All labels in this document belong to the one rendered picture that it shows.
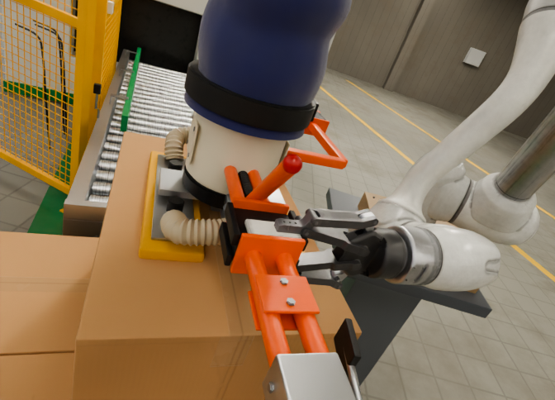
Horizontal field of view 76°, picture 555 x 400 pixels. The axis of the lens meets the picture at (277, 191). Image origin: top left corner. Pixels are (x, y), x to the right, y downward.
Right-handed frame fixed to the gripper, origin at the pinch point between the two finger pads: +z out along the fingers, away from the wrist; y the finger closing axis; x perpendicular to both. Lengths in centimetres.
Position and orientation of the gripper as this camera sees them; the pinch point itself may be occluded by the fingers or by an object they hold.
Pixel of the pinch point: (267, 244)
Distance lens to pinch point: 45.9
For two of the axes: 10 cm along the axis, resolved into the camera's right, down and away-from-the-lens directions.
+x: -2.7, -5.3, 8.0
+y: -3.2, 8.4, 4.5
